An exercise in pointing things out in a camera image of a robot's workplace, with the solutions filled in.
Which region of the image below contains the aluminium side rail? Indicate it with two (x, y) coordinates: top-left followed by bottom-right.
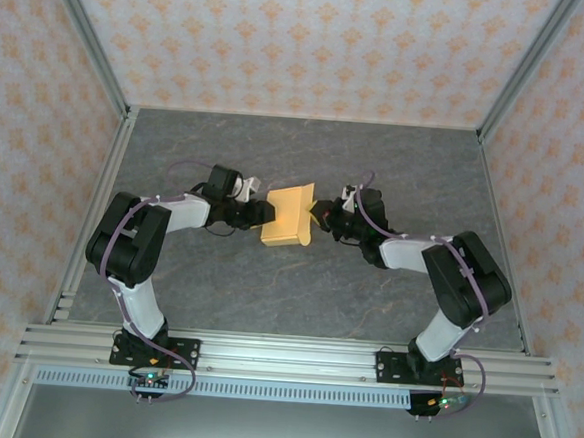
(43, 101), (140, 330)
(462, 131), (549, 357)

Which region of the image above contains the grey metal panel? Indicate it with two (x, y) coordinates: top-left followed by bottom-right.
(10, 379), (560, 438)

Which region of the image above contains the aluminium mounting rail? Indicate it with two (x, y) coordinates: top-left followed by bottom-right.
(13, 317), (562, 399)

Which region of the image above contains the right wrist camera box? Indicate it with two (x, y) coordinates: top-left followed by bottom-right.
(340, 183), (364, 210)

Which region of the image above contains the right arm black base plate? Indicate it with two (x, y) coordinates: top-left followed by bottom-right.
(374, 348), (464, 390)

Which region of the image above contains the slotted grey cable duct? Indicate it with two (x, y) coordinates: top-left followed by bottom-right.
(34, 365), (466, 415)

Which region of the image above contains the aluminium frame post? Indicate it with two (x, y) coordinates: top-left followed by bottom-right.
(476, 0), (584, 149)
(31, 0), (141, 119)

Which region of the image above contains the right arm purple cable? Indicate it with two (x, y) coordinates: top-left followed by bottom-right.
(338, 168), (501, 424)

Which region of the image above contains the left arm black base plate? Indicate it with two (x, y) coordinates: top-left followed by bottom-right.
(108, 333), (202, 372)

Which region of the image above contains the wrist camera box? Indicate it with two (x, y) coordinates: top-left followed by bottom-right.
(233, 174), (263, 202)
(340, 183), (364, 210)

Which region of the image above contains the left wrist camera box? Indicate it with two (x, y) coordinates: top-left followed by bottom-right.
(233, 174), (263, 202)

